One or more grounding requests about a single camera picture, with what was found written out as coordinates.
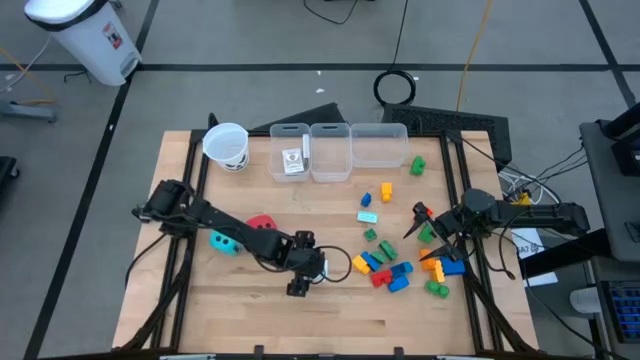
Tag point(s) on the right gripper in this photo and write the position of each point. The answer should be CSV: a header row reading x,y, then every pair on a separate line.
x,y
449,227

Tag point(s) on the white paper sheet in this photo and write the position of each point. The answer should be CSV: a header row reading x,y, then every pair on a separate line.
x,y
530,247

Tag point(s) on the black table clamp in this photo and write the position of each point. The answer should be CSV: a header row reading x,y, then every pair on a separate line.
x,y
398,351
258,350

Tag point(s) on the small green toy block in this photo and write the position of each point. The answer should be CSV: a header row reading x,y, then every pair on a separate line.
x,y
370,234

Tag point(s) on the white jack-o'-lantern bucket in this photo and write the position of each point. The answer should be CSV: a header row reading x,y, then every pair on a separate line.
x,y
225,145

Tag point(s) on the white step trash can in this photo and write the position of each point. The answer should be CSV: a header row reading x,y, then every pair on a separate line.
x,y
90,40

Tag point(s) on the small blue toy block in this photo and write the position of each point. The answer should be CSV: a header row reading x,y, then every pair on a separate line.
x,y
366,200

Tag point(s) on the red foam die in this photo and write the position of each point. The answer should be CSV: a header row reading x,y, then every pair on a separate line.
x,y
260,221

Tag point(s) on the narrow clear plastic bin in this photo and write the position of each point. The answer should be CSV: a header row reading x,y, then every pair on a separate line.
x,y
330,155
277,150

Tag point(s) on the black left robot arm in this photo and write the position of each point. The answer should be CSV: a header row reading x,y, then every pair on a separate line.
x,y
225,225

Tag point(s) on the backlit computer keyboard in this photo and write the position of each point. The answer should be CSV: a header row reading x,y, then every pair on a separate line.
x,y
625,310

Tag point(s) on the red toy block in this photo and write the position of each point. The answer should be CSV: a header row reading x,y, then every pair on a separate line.
x,y
381,278

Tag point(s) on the white rounded device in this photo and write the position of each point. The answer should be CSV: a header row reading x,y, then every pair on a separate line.
x,y
585,300

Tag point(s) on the teal foam die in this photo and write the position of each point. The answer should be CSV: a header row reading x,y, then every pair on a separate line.
x,y
222,243

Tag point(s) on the black chair base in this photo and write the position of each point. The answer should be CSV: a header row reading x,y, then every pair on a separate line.
x,y
6,172

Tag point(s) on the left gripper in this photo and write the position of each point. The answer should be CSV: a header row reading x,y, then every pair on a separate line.
x,y
305,262

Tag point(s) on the black support beam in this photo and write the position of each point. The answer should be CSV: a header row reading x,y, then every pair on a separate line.
x,y
565,255

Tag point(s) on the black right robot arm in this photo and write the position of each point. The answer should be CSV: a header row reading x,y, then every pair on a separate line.
x,y
540,215

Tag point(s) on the yellow toy block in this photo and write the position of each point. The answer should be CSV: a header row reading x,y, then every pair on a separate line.
x,y
386,192
360,265
438,273

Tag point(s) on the dark grey equipment cart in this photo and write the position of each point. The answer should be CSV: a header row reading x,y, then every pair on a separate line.
x,y
610,200

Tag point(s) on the black equipment box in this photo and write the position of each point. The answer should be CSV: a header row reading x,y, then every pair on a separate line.
x,y
627,150

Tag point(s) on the grey stand foot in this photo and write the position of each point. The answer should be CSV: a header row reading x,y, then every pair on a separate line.
x,y
30,111

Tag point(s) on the black aluminium rig frame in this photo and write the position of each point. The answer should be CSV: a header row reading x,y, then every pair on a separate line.
x,y
195,135

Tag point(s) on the silver card box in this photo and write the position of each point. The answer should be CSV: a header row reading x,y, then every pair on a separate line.
x,y
293,161

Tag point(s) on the wide clear plastic bin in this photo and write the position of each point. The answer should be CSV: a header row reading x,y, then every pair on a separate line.
x,y
380,147

